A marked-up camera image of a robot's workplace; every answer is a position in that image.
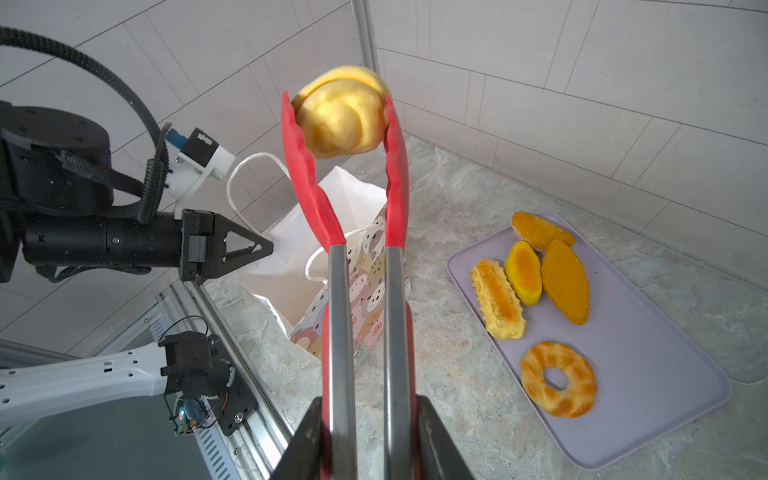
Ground white cartoon paper bag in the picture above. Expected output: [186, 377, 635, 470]
[238, 167, 386, 367]

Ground red steel kitchen tongs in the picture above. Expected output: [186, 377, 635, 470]
[282, 97, 421, 479]

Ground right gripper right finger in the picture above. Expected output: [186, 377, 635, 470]
[417, 395, 475, 480]

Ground orange pointed oval bread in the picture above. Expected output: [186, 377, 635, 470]
[541, 240, 590, 325]

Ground yellow ridged long bread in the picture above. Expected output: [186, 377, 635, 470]
[470, 259, 526, 340]

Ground orange flat bread top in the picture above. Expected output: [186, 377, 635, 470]
[511, 211, 575, 251]

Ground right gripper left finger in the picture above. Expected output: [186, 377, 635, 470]
[270, 397, 323, 480]

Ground left circuit board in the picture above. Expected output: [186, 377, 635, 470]
[172, 396, 221, 435]

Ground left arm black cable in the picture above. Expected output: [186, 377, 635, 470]
[0, 26, 172, 226]

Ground striped long bread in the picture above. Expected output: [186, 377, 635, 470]
[291, 66, 391, 159]

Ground ring shaped donut bread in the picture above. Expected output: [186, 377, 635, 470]
[520, 341, 598, 418]

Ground yellow orange oval bread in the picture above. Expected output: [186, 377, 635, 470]
[504, 241, 543, 306]

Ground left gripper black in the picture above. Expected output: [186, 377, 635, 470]
[179, 210, 274, 283]

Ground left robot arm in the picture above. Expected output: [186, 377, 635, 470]
[1, 102, 274, 283]

